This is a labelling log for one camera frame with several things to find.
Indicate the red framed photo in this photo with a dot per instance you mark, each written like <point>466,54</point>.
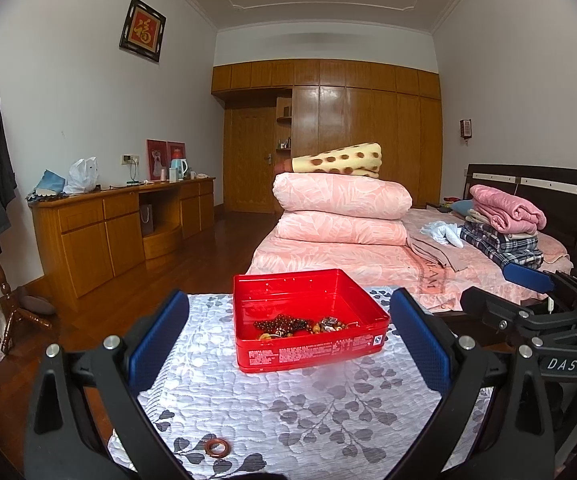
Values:
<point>156,159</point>
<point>176,150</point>

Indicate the folded plaid clothes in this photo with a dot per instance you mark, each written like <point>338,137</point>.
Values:
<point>503,247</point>

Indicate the bed with pink sheet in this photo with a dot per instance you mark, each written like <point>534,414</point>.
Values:
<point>348,265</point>

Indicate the beige folded towel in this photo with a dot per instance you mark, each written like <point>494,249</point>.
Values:
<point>436,260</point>

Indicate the grey slippers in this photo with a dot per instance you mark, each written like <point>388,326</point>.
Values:
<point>36,305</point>

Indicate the white leaf-patterned quilt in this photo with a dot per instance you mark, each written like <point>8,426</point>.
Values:
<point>288,410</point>

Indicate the dark wooden headboard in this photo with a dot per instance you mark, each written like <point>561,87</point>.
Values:
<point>538,180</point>

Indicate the framed red wall picture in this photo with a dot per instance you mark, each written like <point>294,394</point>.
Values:
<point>141,30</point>

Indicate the small pink folded duvet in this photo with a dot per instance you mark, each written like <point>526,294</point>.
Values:
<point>341,194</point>

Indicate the large pink folded duvet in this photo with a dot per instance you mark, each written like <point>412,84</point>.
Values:
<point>338,232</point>

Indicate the folded pink blanket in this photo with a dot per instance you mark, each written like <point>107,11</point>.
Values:
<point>508,210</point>

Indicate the white plastic bag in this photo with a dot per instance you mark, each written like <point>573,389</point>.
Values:
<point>82,175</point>

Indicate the wall power socket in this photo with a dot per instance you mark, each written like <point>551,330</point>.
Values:
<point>129,159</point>

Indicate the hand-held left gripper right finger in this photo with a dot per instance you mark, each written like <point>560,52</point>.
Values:
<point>421,340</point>

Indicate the brown wall lamp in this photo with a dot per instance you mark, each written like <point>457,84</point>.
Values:
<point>465,129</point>

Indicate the long wooden cabinet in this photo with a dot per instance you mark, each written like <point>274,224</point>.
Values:
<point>98,235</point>

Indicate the teal and white kettle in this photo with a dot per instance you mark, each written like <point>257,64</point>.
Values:
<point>179,169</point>

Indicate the wooden wardrobe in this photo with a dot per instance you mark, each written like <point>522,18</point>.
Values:
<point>368,125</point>

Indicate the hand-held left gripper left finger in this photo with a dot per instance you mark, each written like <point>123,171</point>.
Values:
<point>161,330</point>

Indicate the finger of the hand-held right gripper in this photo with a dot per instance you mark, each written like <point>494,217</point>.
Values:
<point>526,276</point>
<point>493,310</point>

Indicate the blue pillow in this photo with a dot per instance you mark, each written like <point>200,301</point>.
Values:
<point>461,206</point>

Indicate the blue cloth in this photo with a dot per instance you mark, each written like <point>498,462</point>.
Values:
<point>48,185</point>

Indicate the yellow brown-spotted blanket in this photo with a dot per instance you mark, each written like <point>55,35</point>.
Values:
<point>341,160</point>

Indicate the wooden coat rack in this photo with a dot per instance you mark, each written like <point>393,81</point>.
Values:
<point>11,300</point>

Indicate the grey paper shopping bag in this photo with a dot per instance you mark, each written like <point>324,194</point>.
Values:
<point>146,220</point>

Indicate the wooden door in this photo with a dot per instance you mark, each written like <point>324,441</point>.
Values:
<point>248,160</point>

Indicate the red plastic box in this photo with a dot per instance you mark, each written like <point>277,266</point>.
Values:
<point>313,355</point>

